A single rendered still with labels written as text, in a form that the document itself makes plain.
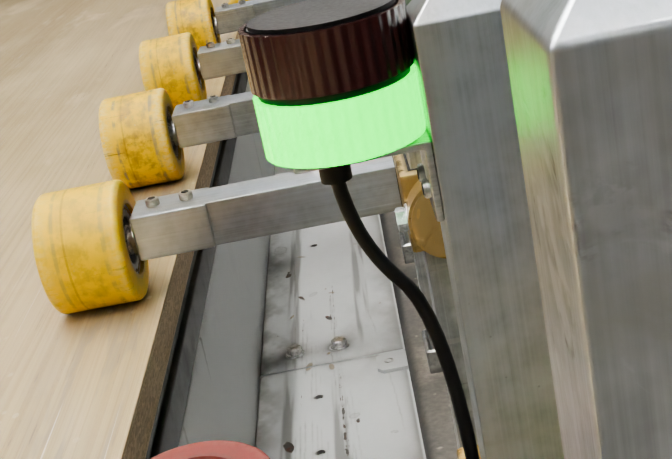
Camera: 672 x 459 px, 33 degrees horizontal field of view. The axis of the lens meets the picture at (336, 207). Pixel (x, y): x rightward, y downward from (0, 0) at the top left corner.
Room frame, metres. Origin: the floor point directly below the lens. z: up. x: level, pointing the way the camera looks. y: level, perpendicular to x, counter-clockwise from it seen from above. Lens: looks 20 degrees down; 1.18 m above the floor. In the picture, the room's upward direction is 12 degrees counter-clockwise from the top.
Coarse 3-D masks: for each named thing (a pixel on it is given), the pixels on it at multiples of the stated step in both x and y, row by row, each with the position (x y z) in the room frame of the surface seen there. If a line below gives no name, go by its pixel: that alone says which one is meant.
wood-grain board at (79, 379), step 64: (0, 0) 2.58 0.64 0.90; (64, 0) 2.35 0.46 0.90; (128, 0) 2.15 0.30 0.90; (0, 64) 1.73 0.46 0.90; (64, 64) 1.61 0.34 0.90; (128, 64) 1.52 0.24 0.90; (0, 128) 1.28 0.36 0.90; (64, 128) 1.22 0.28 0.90; (0, 192) 1.01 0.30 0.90; (0, 256) 0.83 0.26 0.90; (192, 256) 0.82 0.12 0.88; (0, 320) 0.70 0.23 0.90; (64, 320) 0.68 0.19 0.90; (128, 320) 0.66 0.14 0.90; (0, 384) 0.60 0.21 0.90; (64, 384) 0.59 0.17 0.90; (128, 384) 0.57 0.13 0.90; (0, 448) 0.53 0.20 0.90; (64, 448) 0.51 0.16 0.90; (128, 448) 0.51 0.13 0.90
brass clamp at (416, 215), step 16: (400, 160) 0.65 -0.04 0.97; (400, 176) 0.62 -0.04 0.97; (416, 176) 0.62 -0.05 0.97; (400, 192) 0.65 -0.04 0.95; (416, 192) 0.61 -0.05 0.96; (400, 208) 0.62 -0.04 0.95; (416, 208) 0.60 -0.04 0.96; (432, 208) 0.60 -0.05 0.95; (400, 224) 0.61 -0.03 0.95; (416, 224) 0.60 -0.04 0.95; (432, 224) 0.60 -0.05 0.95; (416, 240) 0.60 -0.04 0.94; (432, 240) 0.60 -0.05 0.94
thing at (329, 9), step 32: (320, 0) 0.42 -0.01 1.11; (352, 0) 0.40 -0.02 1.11; (384, 0) 0.39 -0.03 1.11; (256, 32) 0.39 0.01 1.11; (288, 32) 0.38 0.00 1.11; (352, 96) 0.37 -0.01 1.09; (352, 224) 0.40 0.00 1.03; (384, 256) 0.40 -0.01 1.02; (416, 288) 0.39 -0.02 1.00; (448, 352) 0.39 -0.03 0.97; (448, 384) 0.39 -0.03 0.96
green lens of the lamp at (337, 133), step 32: (384, 96) 0.37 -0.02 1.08; (416, 96) 0.39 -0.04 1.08; (288, 128) 0.38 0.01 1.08; (320, 128) 0.37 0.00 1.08; (352, 128) 0.37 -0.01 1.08; (384, 128) 0.37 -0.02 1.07; (416, 128) 0.38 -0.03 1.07; (288, 160) 0.38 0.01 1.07; (320, 160) 0.37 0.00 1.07; (352, 160) 0.37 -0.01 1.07
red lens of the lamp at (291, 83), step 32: (320, 32) 0.37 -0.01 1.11; (352, 32) 0.37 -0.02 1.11; (384, 32) 0.38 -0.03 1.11; (256, 64) 0.38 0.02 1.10; (288, 64) 0.37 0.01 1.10; (320, 64) 0.37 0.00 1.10; (352, 64) 0.37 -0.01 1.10; (384, 64) 0.37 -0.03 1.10; (256, 96) 0.39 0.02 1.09; (288, 96) 0.37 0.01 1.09; (320, 96) 0.37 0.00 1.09
